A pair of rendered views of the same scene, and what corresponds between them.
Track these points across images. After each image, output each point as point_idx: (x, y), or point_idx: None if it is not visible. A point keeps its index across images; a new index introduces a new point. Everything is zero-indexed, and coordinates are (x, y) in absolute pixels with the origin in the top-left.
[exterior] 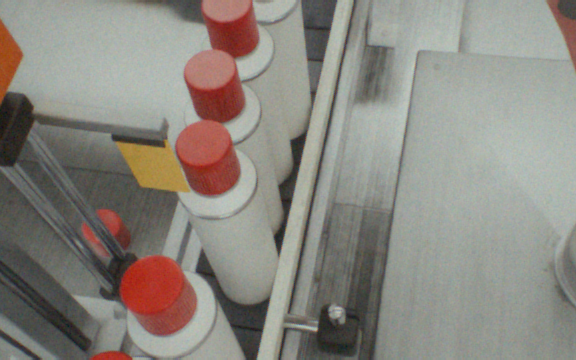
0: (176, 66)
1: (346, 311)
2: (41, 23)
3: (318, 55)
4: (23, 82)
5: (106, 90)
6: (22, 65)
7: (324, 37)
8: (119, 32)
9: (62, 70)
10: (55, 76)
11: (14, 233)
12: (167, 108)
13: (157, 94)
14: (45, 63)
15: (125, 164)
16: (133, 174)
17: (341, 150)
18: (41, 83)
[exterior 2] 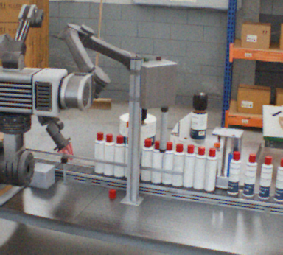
0: (73, 189)
1: (141, 163)
2: (51, 200)
3: (86, 168)
4: (68, 203)
5: (75, 195)
6: (63, 203)
7: (82, 167)
8: (60, 193)
9: (67, 199)
10: (68, 200)
11: (106, 204)
12: (83, 190)
13: (79, 191)
14: (64, 200)
15: (95, 194)
16: (98, 194)
17: None
18: (69, 201)
